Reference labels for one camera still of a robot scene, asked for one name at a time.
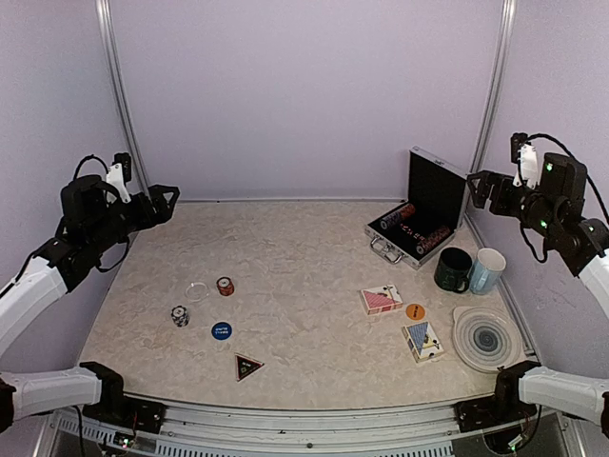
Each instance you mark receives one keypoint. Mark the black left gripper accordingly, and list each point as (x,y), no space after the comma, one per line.
(148,218)

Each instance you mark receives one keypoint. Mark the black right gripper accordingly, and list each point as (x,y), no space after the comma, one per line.
(481,197)

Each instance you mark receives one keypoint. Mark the aluminium poker chip case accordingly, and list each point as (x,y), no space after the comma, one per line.
(439,192)

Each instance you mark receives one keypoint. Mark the red playing card deck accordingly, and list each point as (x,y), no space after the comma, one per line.
(380,299)

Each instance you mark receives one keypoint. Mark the blue playing card deck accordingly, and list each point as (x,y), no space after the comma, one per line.
(422,341)

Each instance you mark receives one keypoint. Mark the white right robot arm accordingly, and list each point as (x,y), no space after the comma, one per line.
(583,248)

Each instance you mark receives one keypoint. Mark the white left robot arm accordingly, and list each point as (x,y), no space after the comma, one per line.
(51,272)

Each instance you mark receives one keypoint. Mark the dark red chip row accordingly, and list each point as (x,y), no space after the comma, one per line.
(429,242)

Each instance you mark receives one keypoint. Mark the light blue mug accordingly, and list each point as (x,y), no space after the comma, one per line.
(486,271)

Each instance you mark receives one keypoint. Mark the dark green mug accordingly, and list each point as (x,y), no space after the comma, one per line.
(452,271)

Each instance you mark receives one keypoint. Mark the clear round dish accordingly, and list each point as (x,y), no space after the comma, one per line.
(196,291)

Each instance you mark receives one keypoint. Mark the red poker chip stack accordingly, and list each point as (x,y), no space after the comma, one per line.
(225,286)

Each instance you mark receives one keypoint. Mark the black white chip stack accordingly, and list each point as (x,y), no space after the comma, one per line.
(180,316)

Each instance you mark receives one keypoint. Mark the orange round button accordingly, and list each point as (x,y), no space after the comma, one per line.
(415,312)

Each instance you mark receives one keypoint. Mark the blue round button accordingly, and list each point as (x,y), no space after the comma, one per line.
(221,331)

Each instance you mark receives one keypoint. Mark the grey striped plate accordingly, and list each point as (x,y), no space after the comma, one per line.
(486,340)

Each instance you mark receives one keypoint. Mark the black triangular button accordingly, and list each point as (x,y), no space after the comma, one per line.
(245,366)

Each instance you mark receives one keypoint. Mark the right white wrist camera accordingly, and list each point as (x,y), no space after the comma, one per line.
(524,156)

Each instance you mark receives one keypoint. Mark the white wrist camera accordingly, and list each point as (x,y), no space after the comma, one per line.
(119,174)
(524,156)

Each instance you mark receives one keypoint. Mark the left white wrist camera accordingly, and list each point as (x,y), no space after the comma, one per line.
(119,174)

